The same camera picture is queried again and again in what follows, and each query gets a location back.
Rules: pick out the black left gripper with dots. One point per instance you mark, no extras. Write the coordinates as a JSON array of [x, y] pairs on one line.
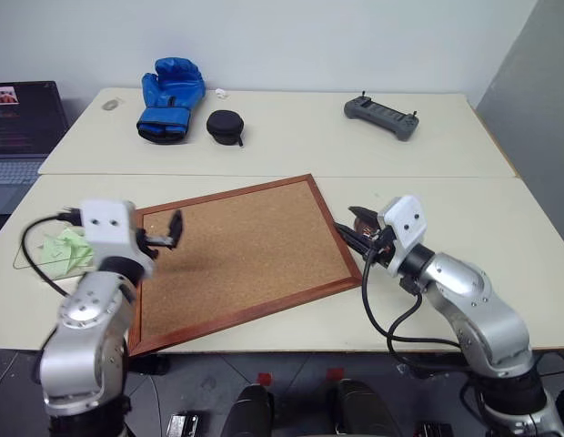
[[150, 243]]

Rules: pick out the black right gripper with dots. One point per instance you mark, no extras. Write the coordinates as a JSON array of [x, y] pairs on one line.
[[381, 248]]

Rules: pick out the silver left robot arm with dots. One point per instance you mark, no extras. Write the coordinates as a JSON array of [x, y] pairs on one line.
[[82, 337]]

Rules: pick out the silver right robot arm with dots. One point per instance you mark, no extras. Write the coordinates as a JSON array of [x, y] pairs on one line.
[[473, 296]]

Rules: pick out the wood-framed cork board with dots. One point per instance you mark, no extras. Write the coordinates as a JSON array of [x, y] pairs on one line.
[[245, 255]]

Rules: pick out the brown bowl of pushpins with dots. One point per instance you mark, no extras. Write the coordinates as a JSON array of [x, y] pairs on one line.
[[366, 226]]

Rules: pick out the black round zip case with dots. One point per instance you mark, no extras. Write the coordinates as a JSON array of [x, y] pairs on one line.
[[224, 124]]

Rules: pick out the grey handheld remote controller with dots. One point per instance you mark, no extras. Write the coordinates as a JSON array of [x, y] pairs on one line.
[[379, 112]]

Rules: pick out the blue boxing glove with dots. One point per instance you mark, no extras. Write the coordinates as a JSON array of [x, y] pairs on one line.
[[170, 91]]

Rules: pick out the small grey oval object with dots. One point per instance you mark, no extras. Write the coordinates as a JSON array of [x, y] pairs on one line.
[[111, 105]]

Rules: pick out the black table foot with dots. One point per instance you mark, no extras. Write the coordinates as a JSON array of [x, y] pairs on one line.
[[150, 364], [427, 366]]

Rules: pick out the small white object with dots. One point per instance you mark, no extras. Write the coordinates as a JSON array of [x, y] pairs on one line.
[[221, 93]]

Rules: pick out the clear flat tray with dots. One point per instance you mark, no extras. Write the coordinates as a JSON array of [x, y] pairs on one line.
[[25, 259]]

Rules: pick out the dark rounded shape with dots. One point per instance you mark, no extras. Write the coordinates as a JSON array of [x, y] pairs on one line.
[[250, 409], [359, 409]]

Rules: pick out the grey open laptop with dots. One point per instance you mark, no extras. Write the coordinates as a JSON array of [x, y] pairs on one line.
[[23, 123]]

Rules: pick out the black box on floor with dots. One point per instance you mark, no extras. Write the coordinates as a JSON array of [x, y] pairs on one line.
[[185, 425]]

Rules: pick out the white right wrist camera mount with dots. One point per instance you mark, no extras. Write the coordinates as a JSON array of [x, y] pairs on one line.
[[407, 218]]

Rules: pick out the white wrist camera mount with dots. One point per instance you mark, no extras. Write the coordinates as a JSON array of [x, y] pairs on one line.
[[407, 218], [104, 223]]

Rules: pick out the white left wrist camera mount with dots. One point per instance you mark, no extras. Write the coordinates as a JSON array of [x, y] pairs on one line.
[[104, 223]]

